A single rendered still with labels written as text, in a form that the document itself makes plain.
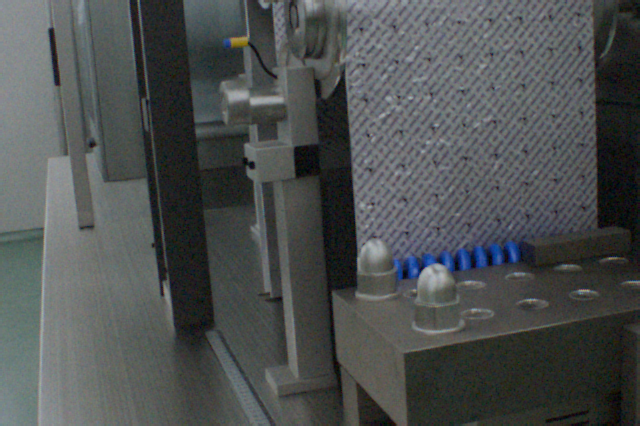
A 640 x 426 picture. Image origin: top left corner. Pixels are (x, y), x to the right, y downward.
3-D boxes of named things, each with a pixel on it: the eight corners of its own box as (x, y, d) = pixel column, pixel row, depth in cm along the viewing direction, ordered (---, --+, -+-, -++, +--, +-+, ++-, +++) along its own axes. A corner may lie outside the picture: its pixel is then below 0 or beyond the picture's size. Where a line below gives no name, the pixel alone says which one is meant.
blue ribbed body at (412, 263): (379, 294, 79) (377, 255, 79) (594, 259, 85) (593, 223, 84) (393, 305, 76) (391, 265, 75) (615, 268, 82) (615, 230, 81)
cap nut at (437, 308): (404, 323, 65) (400, 262, 64) (451, 315, 66) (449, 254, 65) (424, 339, 61) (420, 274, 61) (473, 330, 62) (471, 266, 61)
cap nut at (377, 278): (349, 291, 74) (345, 237, 73) (392, 285, 75) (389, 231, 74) (364, 303, 70) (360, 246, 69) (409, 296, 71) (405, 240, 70)
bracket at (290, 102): (261, 380, 91) (232, 71, 85) (323, 369, 93) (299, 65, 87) (272, 398, 86) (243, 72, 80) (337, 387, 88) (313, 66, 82)
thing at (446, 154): (359, 282, 80) (344, 67, 76) (594, 245, 86) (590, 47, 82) (361, 284, 79) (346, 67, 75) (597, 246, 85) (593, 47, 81)
